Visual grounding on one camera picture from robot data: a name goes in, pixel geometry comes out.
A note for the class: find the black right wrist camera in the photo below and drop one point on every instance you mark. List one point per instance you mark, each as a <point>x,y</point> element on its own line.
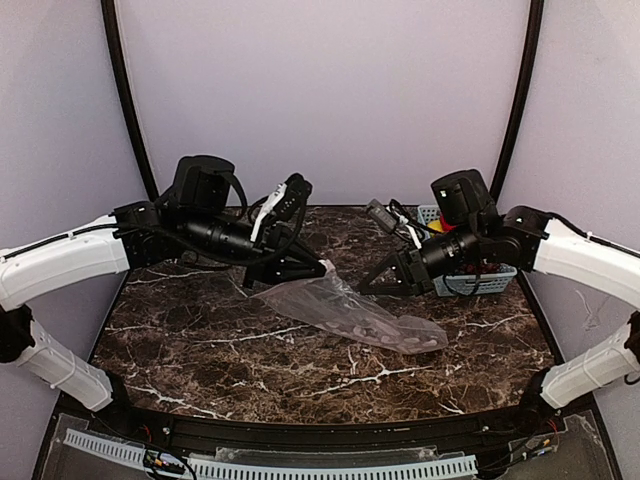
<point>382,216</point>

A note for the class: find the black frame post right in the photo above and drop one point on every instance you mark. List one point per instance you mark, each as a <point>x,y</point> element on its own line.
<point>525,73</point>

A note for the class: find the dark purple grapes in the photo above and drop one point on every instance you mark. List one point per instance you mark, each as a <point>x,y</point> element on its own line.
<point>479,269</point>

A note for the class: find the black frame post left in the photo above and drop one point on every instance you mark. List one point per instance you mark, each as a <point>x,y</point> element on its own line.
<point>119,69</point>

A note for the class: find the black frame post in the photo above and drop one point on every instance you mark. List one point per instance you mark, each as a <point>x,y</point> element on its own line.
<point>119,69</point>
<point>525,73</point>

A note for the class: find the red apple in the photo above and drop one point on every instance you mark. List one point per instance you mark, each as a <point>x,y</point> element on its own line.
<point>445,225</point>

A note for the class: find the light blue cable duct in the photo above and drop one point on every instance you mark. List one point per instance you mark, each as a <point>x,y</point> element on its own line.
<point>228,463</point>

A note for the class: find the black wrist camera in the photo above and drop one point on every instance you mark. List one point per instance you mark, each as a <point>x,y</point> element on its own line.
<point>382,216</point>
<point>282,203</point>

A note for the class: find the clear zip top bag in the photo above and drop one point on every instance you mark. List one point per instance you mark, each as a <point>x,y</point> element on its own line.
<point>330,304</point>

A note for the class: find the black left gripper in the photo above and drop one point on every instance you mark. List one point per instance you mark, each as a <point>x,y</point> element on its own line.
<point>273,253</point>

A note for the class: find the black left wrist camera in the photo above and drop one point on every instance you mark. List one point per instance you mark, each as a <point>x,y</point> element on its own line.
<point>282,203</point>

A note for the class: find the light blue perforated basket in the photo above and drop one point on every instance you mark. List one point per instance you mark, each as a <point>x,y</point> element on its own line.
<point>494,280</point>

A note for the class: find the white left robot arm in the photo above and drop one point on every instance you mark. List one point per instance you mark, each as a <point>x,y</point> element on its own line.
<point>130,238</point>

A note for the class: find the black front rail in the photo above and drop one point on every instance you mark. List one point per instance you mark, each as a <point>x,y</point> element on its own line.
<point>486,433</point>

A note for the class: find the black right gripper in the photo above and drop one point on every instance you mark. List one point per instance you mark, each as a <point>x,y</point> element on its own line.
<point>413,270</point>

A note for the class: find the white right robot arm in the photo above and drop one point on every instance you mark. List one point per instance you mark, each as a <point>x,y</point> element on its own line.
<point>535,241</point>

